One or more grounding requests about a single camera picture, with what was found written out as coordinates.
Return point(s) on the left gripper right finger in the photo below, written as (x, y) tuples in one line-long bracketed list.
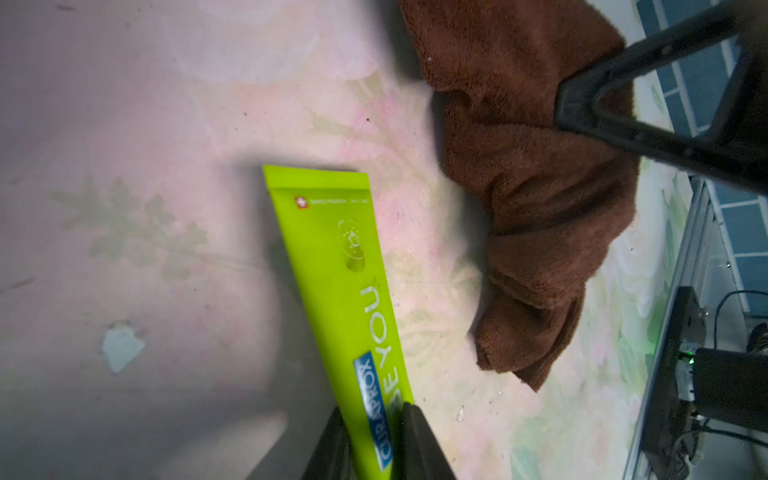
[(421, 456)]

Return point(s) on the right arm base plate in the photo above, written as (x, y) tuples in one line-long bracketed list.
[(670, 406)]

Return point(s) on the brown cloth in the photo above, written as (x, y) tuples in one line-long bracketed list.
[(556, 199)]

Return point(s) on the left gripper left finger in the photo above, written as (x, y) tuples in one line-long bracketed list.
[(331, 458)]

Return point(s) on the green toothpaste tube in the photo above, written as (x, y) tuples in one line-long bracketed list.
[(328, 225)]

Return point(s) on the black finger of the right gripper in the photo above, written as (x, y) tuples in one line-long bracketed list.
[(692, 93)]

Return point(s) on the aluminium front rail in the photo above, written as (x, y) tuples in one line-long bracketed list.
[(692, 264)]

